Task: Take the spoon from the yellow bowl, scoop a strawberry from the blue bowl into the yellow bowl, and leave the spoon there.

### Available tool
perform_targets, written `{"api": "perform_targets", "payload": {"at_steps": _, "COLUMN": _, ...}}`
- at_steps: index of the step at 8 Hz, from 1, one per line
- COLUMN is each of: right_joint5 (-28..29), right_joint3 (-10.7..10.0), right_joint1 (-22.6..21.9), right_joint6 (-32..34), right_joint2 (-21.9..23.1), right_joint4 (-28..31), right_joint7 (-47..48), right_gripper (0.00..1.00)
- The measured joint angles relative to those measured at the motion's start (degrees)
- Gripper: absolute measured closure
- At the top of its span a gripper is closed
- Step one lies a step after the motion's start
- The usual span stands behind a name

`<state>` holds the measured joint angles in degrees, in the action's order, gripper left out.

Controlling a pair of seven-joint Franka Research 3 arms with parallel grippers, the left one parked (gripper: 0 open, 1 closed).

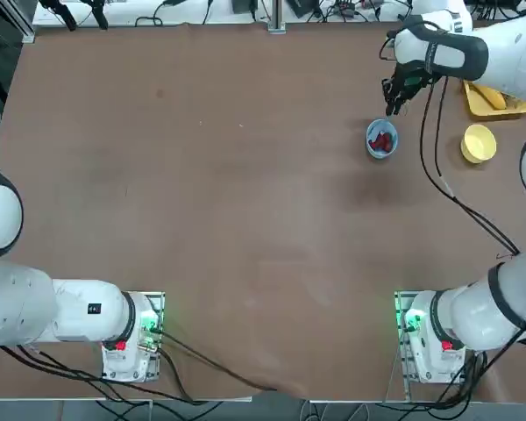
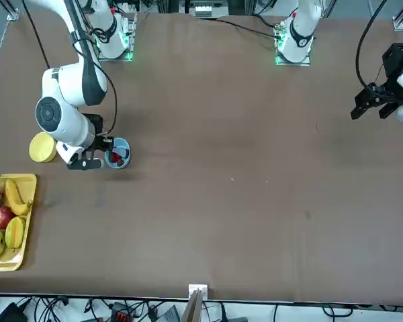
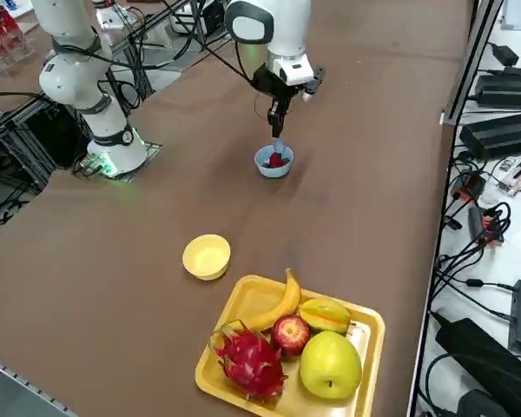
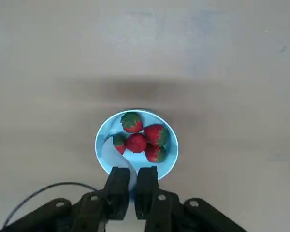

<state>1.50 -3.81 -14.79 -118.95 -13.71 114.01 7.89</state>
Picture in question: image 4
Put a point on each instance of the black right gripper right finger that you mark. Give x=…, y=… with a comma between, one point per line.
x=147, y=188

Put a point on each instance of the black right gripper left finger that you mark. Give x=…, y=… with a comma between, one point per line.
x=118, y=188

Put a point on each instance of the pale blue plastic spoon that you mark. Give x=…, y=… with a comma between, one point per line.
x=111, y=157

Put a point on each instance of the red strawberry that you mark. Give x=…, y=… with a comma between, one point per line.
x=155, y=154
x=131, y=122
x=157, y=134
x=136, y=143
x=119, y=144

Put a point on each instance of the blue bowl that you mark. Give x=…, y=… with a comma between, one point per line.
x=169, y=154

